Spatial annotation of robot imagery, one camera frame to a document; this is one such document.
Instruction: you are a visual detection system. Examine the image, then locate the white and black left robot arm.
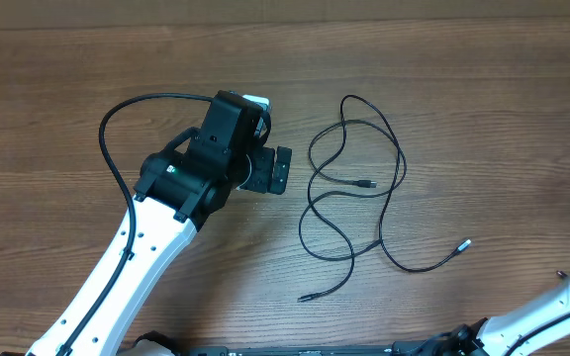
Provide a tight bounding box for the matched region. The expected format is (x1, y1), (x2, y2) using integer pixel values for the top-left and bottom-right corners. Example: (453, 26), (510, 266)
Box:
(28, 91), (292, 355)

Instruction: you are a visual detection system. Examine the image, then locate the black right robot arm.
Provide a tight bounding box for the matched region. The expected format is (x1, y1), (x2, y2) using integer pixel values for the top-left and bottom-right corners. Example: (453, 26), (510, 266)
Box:
(434, 274), (570, 355)

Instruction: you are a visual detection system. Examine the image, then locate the cardboard back panel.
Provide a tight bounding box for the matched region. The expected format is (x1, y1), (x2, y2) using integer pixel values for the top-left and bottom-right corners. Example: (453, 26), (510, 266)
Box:
(0, 0), (570, 30)

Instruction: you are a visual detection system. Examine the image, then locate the black right camera cable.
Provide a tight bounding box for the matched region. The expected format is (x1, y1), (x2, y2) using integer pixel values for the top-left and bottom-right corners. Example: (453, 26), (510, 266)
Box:
(507, 306), (570, 356)

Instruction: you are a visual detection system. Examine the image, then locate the black USB cable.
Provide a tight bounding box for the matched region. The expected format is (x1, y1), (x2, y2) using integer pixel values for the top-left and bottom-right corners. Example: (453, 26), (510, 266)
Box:
(296, 93), (474, 304)

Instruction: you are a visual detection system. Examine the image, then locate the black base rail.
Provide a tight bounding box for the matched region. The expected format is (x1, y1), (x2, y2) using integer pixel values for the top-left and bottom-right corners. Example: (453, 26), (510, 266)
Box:
(131, 330), (444, 356)

